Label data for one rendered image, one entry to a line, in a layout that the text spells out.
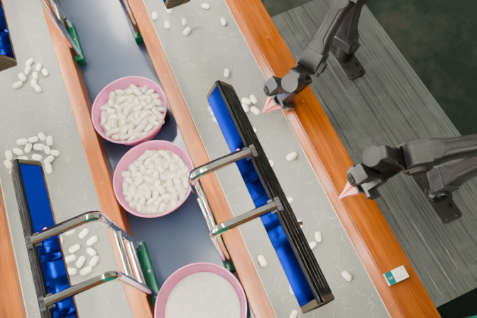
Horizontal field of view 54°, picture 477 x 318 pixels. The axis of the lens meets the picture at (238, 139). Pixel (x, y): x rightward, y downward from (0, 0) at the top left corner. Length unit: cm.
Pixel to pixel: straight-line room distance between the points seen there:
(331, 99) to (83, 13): 109
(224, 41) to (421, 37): 136
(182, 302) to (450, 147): 86
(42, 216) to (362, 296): 90
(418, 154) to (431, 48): 158
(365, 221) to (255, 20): 84
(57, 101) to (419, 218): 132
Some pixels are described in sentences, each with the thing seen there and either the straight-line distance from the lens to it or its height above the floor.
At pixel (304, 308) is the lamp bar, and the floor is 107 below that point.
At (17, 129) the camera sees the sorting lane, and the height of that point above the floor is 74.
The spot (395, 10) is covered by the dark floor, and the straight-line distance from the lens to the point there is 293.
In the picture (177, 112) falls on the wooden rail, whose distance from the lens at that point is 165.
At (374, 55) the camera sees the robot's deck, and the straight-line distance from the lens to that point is 189.
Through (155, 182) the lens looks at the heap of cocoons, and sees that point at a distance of 158.
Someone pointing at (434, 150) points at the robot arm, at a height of 106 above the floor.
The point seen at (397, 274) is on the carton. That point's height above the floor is 78.
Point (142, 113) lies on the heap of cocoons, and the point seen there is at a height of 73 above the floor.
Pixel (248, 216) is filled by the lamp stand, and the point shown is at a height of 112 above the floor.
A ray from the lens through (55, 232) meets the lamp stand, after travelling 121.
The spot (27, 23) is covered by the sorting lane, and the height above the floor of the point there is 74.
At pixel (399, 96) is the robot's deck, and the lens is 181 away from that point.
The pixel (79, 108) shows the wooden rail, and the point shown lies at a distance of 176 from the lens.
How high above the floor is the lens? 219
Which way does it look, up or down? 65 degrees down
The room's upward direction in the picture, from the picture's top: 10 degrees counter-clockwise
